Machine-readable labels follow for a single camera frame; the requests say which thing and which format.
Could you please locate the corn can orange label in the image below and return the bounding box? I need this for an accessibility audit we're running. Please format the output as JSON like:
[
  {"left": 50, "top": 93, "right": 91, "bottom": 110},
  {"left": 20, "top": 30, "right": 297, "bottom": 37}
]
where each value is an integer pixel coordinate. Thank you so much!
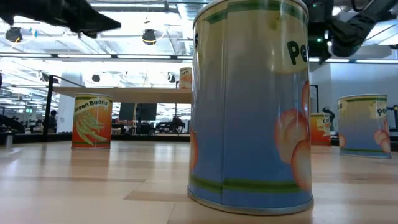
[
  {"left": 179, "top": 67, "right": 193, "bottom": 90},
  {"left": 310, "top": 112, "right": 331, "bottom": 147}
]

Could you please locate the white building pillar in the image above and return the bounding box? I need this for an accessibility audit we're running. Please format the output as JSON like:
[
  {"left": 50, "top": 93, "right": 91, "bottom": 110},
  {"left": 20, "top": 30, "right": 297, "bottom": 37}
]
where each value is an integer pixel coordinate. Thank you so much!
[{"left": 57, "top": 73, "right": 85, "bottom": 134}]

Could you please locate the black office chair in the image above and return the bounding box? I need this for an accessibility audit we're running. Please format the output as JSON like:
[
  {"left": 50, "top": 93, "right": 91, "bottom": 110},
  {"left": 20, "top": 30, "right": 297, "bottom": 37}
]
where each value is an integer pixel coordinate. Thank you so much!
[{"left": 169, "top": 116, "right": 187, "bottom": 134}]

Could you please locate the black computer monitor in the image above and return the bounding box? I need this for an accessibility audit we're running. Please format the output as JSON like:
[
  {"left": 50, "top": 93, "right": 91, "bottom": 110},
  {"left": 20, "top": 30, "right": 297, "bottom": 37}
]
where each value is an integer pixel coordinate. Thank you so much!
[
  {"left": 118, "top": 103, "right": 136, "bottom": 121},
  {"left": 136, "top": 103, "right": 158, "bottom": 121}
]

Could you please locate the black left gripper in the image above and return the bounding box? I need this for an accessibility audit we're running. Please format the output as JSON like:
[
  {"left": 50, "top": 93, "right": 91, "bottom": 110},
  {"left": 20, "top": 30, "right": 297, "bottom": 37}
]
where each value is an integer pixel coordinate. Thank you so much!
[{"left": 0, "top": 0, "right": 122, "bottom": 39}]

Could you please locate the long ceiling light bar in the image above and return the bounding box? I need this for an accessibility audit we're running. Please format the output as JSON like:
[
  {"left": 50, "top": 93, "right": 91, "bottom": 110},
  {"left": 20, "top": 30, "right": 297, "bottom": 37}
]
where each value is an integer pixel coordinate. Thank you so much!
[
  {"left": 0, "top": 53, "right": 193, "bottom": 60},
  {"left": 309, "top": 57, "right": 398, "bottom": 65}
]

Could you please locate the black framed panel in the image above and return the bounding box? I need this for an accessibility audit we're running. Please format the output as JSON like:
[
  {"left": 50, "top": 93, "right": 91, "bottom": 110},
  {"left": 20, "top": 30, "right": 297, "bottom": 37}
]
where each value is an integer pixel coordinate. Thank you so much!
[{"left": 310, "top": 84, "right": 320, "bottom": 113}]

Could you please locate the green beans can orange label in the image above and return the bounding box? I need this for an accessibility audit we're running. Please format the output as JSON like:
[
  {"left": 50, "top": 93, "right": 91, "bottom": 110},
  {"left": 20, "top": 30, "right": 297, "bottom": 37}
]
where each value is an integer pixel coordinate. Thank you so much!
[{"left": 71, "top": 93, "right": 114, "bottom": 149}]

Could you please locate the person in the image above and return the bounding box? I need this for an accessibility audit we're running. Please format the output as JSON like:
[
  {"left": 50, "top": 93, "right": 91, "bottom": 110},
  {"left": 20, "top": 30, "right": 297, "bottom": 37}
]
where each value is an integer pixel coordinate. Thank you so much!
[{"left": 48, "top": 110, "right": 58, "bottom": 134}]

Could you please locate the wooden shelf black metal frame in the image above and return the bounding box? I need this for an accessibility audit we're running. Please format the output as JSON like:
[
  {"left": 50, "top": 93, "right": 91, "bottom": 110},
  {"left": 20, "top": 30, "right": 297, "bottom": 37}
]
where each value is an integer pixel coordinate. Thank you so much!
[{"left": 43, "top": 73, "right": 193, "bottom": 143}]

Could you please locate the peaches can blue label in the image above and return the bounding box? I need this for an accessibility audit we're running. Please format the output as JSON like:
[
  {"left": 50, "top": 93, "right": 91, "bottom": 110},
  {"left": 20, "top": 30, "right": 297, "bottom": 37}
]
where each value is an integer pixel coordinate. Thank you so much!
[
  {"left": 337, "top": 94, "right": 392, "bottom": 159},
  {"left": 187, "top": 0, "right": 314, "bottom": 216}
]

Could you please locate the black aluminium table frame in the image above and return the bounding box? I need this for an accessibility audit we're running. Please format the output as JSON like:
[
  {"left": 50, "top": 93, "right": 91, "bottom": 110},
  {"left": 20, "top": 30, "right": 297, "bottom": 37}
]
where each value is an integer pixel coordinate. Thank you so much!
[{"left": 0, "top": 132, "right": 398, "bottom": 152}]

